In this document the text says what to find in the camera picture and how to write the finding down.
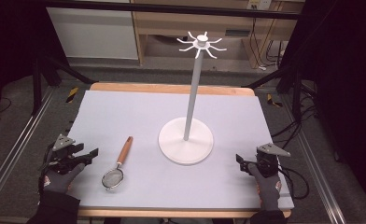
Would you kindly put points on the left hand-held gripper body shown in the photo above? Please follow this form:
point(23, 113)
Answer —
point(63, 155)

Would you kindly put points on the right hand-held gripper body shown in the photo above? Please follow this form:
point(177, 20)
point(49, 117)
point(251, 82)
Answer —
point(269, 160)

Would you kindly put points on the white hook rack stand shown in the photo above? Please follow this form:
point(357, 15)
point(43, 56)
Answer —
point(190, 124)

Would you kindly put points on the person's left hand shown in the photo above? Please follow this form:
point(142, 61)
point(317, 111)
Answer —
point(61, 182)

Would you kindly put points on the grey table mat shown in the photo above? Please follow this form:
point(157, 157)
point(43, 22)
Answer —
point(171, 186)

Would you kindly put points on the white cabinet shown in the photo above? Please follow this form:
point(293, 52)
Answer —
point(94, 34)

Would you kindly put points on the wooden desk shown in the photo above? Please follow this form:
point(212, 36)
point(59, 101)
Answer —
point(171, 23)

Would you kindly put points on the aluminium floor rail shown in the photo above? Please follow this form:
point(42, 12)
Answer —
point(318, 171)
point(19, 146)

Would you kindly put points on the black frame strut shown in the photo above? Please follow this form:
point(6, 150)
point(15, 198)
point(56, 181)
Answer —
point(284, 77)
point(59, 70)

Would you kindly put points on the black horizontal frame bar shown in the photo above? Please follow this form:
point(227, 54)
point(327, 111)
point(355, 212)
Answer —
point(171, 8)

